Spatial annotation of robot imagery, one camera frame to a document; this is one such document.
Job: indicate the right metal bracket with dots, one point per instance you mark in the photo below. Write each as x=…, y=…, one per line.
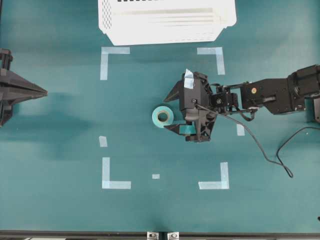
x=173, y=235

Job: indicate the small left tape piece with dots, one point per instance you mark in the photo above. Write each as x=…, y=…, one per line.
x=103, y=143

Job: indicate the white perforated plastic basket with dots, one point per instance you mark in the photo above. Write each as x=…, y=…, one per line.
x=148, y=22

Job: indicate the small bottom tape piece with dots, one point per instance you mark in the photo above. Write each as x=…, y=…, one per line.
x=156, y=176

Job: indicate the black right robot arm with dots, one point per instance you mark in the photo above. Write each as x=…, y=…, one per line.
x=278, y=95

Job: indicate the top-left tape corner marker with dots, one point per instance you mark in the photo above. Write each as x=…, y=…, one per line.
x=104, y=61

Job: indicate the bottom-left tape corner marker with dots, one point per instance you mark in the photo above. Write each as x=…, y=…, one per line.
x=106, y=181

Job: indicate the teal tape roll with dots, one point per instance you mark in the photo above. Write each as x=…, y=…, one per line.
x=162, y=116

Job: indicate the left metal bracket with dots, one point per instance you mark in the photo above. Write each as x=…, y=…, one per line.
x=152, y=235

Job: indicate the small tape piece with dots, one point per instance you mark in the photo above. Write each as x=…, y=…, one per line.
x=240, y=130
x=156, y=176
x=103, y=143

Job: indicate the metal bracket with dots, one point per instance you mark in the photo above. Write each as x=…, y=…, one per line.
x=173, y=235
x=152, y=235

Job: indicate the bottom-right tape corner marker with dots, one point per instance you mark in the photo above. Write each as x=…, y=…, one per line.
x=223, y=184

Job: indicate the small right tape piece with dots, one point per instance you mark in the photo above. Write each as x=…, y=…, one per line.
x=240, y=130

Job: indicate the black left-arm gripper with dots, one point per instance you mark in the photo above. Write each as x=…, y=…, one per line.
x=10, y=80

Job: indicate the top-right tape corner marker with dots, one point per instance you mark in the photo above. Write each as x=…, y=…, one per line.
x=218, y=53

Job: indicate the black wrist camera with tape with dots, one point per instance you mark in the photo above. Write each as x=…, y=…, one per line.
x=194, y=89

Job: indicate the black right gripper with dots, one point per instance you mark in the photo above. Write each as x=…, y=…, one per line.
x=203, y=126

